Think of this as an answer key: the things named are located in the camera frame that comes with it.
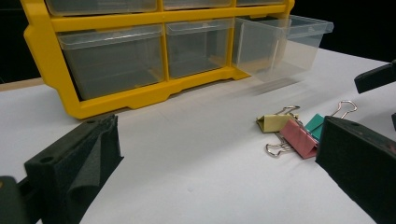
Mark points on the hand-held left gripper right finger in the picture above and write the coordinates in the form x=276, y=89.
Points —
x=358, y=168

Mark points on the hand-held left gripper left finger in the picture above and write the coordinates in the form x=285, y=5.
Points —
x=56, y=174

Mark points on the teal binder clip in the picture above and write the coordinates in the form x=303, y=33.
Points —
x=315, y=126

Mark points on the pink binder clip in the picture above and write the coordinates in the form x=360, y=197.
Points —
x=299, y=138

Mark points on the yellow binder clip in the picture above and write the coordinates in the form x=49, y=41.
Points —
x=274, y=123

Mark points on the clear plastic drawer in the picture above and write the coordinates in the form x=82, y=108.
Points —
x=99, y=6
x=112, y=65
x=260, y=2
x=196, y=3
x=199, y=49
x=280, y=49

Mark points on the yellow drawer cabinet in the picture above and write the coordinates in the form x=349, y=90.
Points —
x=46, y=62

